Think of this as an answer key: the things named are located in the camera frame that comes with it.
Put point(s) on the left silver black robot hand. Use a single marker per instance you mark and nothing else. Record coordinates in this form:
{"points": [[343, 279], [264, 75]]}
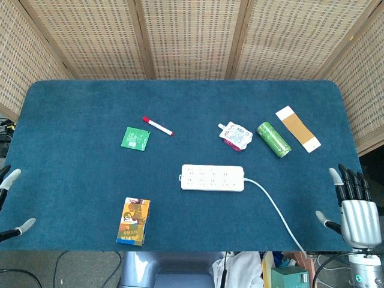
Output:
{"points": [[9, 195]]}

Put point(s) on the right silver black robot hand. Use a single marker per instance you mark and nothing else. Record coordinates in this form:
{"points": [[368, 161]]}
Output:
{"points": [[358, 220]]}

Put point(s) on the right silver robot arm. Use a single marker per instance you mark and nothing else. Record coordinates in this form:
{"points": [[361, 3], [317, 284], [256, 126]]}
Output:
{"points": [[366, 267]]}

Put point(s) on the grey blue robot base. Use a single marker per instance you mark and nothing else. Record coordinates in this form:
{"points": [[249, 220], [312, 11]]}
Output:
{"points": [[166, 270]]}

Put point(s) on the white power strip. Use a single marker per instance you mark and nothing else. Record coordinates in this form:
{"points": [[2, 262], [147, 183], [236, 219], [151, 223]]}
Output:
{"points": [[212, 177]]}

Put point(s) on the blue felt table cover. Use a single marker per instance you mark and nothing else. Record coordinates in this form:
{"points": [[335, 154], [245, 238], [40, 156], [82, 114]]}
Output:
{"points": [[90, 186]]}

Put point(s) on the green box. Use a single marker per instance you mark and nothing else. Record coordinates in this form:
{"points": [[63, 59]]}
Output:
{"points": [[289, 277]]}

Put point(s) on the white and tan flat box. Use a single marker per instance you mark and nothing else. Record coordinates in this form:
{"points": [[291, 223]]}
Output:
{"points": [[298, 128]]}

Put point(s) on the green cylindrical can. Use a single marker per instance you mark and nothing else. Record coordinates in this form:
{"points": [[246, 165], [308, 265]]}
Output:
{"points": [[273, 139]]}

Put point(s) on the orange cartoon printed box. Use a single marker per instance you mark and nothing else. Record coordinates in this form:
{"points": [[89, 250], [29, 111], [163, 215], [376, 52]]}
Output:
{"points": [[133, 221]]}

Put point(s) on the white cloth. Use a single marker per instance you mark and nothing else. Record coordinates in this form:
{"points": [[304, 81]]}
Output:
{"points": [[240, 270]]}

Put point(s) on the green square sachet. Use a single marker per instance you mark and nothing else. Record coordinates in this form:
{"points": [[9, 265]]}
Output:
{"points": [[135, 137]]}

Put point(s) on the white spouted drink pouch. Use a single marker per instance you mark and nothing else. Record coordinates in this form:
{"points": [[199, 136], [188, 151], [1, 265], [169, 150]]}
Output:
{"points": [[235, 136]]}

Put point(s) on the red capped white marker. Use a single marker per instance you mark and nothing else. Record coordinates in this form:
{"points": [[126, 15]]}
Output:
{"points": [[157, 126]]}

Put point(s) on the woven bamboo folding screen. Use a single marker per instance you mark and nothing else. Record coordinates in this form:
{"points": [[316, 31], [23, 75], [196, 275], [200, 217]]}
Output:
{"points": [[192, 39]]}

